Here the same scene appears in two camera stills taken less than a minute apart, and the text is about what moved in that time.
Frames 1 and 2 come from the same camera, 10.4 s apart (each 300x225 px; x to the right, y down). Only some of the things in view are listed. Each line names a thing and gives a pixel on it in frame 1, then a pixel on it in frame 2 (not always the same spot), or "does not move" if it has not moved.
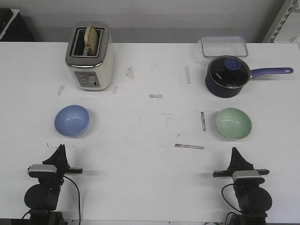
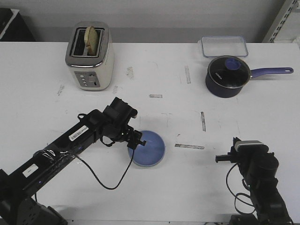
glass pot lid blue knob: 228,72 does not move
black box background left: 13,26 does not move
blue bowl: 71,121 -> 152,153
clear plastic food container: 217,46 does not move
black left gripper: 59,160 -> 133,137
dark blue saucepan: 227,75 does not move
